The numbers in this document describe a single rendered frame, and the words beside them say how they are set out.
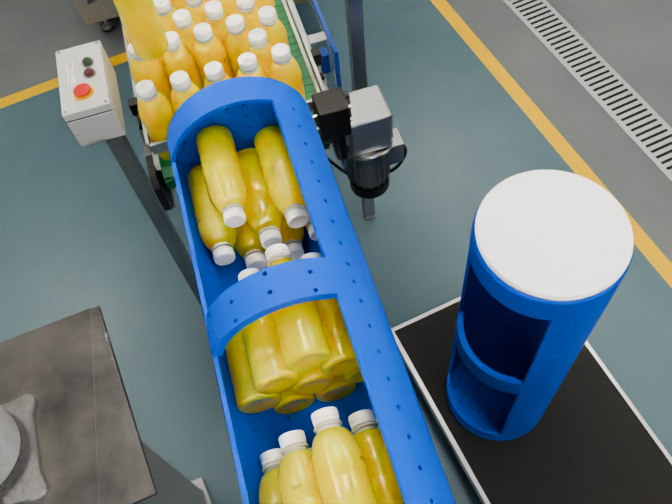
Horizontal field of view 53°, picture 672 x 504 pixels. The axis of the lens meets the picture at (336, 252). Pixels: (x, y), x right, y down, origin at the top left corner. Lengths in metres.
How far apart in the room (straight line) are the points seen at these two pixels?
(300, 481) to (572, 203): 0.71
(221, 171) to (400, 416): 0.55
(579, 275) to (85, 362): 0.87
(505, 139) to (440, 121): 0.27
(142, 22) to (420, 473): 0.97
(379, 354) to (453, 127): 1.89
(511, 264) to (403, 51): 1.96
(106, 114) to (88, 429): 0.65
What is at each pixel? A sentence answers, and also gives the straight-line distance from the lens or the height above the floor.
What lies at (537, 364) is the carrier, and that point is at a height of 0.74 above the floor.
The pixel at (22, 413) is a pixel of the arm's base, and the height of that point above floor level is 1.04.
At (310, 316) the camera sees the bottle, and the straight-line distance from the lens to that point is 1.01.
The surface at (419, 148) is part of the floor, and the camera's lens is 2.70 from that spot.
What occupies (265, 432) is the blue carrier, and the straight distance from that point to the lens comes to 1.16.
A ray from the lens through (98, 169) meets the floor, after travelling 2.92.
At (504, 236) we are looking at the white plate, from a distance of 1.26.
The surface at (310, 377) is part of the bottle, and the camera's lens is 1.07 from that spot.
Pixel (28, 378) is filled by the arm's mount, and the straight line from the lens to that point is 1.31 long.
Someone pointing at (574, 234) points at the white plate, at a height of 1.04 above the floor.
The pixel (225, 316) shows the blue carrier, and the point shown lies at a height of 1.20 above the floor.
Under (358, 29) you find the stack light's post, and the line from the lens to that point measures 1.84.
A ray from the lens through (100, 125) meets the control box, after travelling 1.54.
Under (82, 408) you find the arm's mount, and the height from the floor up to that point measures 1.01.
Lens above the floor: 2.09
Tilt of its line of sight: 59 degrees down
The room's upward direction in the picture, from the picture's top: 9 degrees counter-clockwise
